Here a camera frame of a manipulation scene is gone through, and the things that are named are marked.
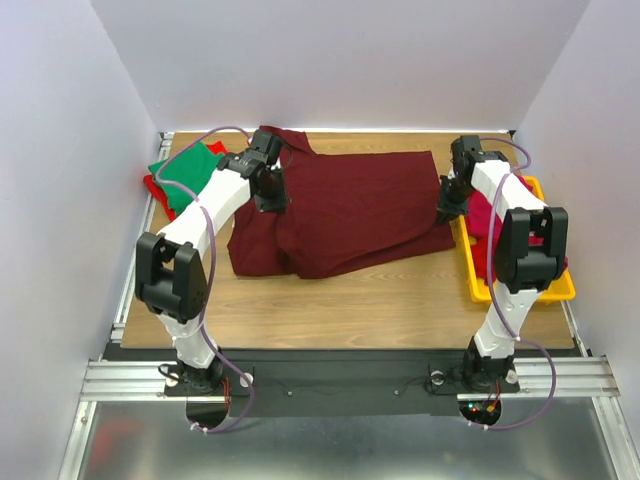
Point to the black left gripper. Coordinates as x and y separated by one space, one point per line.
276 204

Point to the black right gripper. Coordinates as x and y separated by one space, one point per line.
448 201

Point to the maroon t shirt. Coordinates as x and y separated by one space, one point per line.
346 212

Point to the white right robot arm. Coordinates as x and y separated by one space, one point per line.
490 354

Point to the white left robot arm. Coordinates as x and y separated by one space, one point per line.
170 278

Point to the magenta t shirt in tray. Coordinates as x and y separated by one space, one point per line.
477 219

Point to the green folded t shirt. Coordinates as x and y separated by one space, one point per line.
185 175

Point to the red t shirt in tray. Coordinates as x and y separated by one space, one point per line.
478 248

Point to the red folded t shirt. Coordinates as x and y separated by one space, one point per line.
160 195

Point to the yellow plastic tray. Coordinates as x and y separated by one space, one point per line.
550 290

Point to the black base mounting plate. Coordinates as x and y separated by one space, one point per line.
327 383

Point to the aluminium frame rail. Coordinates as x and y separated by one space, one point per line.
140 381

